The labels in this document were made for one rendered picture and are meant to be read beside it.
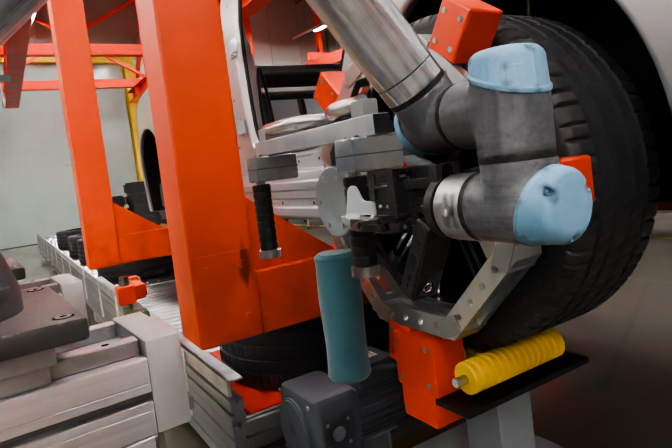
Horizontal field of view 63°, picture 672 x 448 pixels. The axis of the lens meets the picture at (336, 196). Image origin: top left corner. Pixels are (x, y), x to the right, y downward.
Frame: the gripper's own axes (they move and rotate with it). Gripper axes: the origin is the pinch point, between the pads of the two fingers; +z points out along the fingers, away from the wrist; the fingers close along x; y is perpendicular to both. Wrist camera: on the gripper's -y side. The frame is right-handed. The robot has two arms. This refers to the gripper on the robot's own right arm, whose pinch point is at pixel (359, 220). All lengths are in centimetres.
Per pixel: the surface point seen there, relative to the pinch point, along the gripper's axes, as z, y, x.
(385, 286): 30.6, -19.2, -24.7
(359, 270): -1.2, -6.9, 1.9
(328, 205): 18.8, 1.4, -6.0
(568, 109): -14.4, 12.5, -30.5
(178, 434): 138, -83, 1
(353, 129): 0.9, 13.4, -1.5
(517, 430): 12, -51, -40
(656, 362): 52, -83, -163
